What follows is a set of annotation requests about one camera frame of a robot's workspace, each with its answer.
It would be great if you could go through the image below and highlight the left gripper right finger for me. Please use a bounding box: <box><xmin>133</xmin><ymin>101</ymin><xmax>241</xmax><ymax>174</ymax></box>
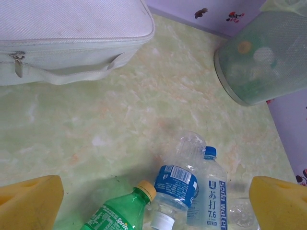
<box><xmin>248</xmin><ymin>176</ymin><xmax>307</xmax><ymax>230</ymax></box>

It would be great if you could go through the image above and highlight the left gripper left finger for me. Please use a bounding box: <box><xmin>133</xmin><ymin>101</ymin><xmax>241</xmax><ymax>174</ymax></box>
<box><xmin>0</xmin><ymin>175</ymin><xmax>65</xmax><ymax>230</ymax></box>

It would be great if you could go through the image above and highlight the clear plastic bottle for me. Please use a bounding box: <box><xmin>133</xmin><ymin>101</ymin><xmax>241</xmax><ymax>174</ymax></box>
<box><xmin>227</xmin><ymin>196</ymin><xmax>261</xmax><ymax>230</ymax></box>

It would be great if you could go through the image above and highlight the soda water bottle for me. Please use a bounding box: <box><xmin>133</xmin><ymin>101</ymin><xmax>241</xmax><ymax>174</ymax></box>
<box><xmin>186</xmin><ymin>146</ymin><xmax>228</xmax><ymax>230</ymax></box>

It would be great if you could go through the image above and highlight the green Sprite bottle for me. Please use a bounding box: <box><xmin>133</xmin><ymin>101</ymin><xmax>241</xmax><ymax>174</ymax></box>
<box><xmin>77</xmin><ymin>180</ymin><xmax>157</xmax><ymax>230</ymax></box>

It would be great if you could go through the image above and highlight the crushed blue-label bottle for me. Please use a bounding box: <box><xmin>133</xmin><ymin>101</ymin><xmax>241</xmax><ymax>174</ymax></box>
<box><xmin>143</xmin><ymin>130</ymin><xmax>207</xmax><ymax>230</ymax></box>

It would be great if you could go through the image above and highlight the green mesh bin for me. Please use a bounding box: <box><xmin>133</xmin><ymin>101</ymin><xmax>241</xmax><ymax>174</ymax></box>
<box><xmin>213</xmin><ymin>0</ymin><xmax>307</xmax><ymax>106</ymax></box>

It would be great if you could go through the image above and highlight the translucent bin liner bag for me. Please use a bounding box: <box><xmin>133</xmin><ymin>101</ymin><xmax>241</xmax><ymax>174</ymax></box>
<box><xmin>260</xmin><ymin>0</ymin><xmax>307</xmax><ymax>15</ymax></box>

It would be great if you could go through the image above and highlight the white zip case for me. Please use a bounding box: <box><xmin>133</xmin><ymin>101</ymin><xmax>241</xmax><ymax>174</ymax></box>
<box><xmin>0</xmin><ymin>0</ymin><xmax>155</xmax><ymax>86</ymax></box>

